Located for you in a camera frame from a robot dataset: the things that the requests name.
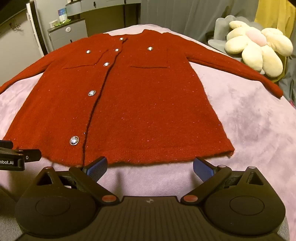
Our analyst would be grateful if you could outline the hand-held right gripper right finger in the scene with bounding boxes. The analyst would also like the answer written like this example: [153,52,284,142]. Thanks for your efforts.
[181,157,264,205]

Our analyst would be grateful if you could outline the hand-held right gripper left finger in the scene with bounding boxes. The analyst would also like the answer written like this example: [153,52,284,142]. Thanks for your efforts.
[35,156,119,205]

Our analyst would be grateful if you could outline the red knit cardigan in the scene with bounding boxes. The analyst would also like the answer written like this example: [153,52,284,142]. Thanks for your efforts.
[0,29,284,168]

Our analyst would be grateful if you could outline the pink blanket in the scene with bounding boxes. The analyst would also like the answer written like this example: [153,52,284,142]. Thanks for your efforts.
[0,23,296,241]

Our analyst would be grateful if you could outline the cream flower plush pillow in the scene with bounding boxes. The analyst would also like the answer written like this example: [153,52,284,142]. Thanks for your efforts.
[225,20,294,77]

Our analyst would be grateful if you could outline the grey drawer cabinet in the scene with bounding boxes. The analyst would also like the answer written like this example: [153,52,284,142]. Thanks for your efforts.
[47,19,89,52]

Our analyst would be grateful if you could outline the grey flower cushion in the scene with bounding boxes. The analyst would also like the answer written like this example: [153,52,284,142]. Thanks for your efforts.
[205,15,256,54]

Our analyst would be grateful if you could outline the green packets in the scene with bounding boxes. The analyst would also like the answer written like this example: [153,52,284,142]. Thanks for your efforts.
[49,19,71,27]

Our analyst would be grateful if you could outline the blue and white box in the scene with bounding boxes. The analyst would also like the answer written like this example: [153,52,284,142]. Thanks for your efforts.
[57,8,68,22]

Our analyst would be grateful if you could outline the grey curtain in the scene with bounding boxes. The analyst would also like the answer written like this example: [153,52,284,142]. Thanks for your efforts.
[140,0,258,43]

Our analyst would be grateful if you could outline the grey desk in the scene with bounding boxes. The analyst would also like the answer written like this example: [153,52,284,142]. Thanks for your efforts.
[65,0,142,38]

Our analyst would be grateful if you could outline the yellow curtain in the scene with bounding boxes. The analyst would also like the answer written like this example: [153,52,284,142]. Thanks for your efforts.
[254,0,296,35]

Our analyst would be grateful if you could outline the white wall panel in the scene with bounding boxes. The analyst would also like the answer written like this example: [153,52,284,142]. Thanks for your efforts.
[25,2,45,57]

